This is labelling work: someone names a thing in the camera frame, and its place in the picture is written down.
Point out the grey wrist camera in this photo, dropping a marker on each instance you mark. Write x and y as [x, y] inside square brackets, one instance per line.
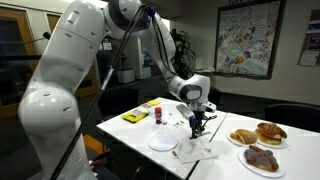
[185, 111]

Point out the tan flat bun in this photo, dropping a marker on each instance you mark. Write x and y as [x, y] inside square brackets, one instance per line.
[266, 140]

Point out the red bottle with dark cap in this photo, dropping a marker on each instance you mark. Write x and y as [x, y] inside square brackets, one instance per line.
[158, 115]

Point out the small pale flat packet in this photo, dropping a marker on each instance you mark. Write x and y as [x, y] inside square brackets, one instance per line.
[145, 105]

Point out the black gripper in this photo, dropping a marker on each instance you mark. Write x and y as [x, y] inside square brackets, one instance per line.
[198, 118]

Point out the dark brown crossed bread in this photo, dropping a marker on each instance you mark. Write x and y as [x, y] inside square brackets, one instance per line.
[261, 159]

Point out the white paper sign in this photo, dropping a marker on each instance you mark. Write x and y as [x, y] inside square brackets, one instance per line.
[107, 46]

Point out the tan folded bread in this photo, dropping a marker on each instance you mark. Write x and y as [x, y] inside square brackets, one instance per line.
[244, 136]

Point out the yellow sticky note pad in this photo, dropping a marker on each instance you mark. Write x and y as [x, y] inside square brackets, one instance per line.
[154, 102]

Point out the orange wooden seat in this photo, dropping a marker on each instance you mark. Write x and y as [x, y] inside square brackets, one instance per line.
[93, 143]

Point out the dark green potted plant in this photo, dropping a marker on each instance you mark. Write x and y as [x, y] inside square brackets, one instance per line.
[183, 55]

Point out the black office chair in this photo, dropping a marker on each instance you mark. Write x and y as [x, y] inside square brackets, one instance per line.
[116, 100]
[293, 116]
[215, 96]

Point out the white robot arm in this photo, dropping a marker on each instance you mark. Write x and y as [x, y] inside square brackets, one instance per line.
[66, 66]

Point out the yellow and black package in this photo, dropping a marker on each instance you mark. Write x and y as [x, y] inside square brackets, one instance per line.
[134, 116]

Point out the small printed card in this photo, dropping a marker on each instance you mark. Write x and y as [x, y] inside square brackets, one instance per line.
[179, 124]

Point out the small white side table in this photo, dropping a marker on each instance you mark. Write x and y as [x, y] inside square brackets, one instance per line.
[204, 70]

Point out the dark brown glazed bun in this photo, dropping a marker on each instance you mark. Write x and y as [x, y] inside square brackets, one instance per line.
[271, 130]

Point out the narrow white box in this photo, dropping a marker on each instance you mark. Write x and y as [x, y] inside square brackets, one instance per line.
[147, 72]

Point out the cork bulletin board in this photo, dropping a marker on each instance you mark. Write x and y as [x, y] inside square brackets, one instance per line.
[310, 40]

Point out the black camera on stand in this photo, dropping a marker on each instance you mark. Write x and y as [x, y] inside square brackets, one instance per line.
[47, 35]

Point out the framed colourful wall poster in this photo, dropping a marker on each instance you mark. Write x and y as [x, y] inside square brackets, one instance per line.
[246, 38]

